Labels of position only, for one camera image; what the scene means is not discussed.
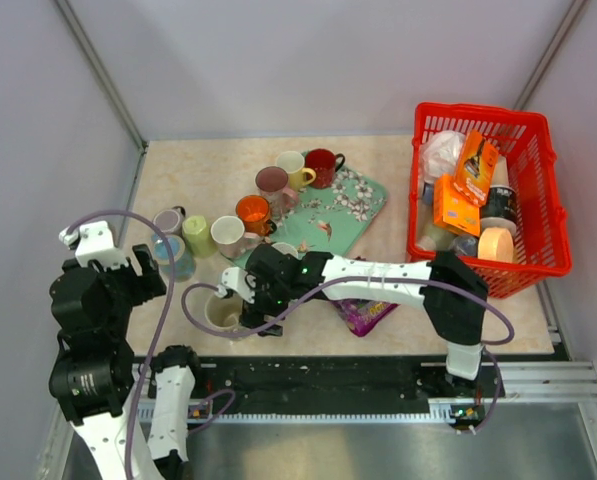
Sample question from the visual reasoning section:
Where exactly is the tall orange box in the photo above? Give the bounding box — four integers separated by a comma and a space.
453, 130, 499, 207

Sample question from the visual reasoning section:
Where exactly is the green floral tray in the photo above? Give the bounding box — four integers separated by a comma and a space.
227, 161, 387, 266

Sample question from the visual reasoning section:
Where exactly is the light green mug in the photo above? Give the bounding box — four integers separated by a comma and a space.
182, 215, 216, 258

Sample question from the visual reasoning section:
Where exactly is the cream green mug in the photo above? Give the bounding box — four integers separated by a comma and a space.
204, 295, 245, 341

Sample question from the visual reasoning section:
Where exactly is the orange mug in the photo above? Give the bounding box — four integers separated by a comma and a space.
235, 195, 277, 237

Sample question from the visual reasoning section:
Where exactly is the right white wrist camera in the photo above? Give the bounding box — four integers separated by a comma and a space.
216, 267, 256, 304

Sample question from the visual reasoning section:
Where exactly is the red mug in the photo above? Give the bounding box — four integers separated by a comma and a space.
305, 148, 346, 189

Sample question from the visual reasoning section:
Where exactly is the yellow mug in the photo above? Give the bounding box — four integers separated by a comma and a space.
275, 151, 316, 192

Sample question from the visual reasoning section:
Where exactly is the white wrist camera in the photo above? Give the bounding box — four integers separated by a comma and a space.
59, 221, 129, 271
216, 267, 256, 304

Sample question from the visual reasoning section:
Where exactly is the dark teal mug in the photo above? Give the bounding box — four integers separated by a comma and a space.
272, 242, 299, 259

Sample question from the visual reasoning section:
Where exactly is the small orange box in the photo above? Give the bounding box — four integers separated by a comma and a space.
433, 174, 481, 237

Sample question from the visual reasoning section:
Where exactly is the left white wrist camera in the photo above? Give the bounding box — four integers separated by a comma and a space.
59, 221, 129, 271

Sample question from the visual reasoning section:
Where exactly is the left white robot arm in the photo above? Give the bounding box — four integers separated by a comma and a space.
49, 244, 205, 479

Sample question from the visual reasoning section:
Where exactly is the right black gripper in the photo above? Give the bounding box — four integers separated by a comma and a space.
240, 271, 294, 337

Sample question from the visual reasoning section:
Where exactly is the mauve grey mug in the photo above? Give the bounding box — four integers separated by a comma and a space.
152, 205, 186, 236

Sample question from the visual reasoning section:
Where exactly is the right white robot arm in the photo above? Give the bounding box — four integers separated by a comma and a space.
226, 245, 489, 396

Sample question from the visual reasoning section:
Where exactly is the tape roll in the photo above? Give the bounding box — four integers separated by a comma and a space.
477, 227, 514, 263

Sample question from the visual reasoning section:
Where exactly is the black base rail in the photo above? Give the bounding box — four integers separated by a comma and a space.
192, 356, 500, 415

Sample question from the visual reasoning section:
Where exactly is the white plastic bag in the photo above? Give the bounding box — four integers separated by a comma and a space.
420, 130, 466, 184

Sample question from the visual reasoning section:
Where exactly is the pink cream mug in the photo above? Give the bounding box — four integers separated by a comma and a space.
210, 216, 262, 259

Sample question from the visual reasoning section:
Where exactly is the blue teal mug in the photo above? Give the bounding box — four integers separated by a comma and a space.
151, 234, 196, 282

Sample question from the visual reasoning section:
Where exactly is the pink floral mug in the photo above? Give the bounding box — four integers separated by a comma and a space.
255, 166, 300, 220

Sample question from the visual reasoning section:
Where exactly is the black label cup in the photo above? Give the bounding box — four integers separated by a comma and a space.
480, 185, 518, 237

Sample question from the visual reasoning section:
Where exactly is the purple snack bag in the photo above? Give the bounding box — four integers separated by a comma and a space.
331, 299, 398, 338

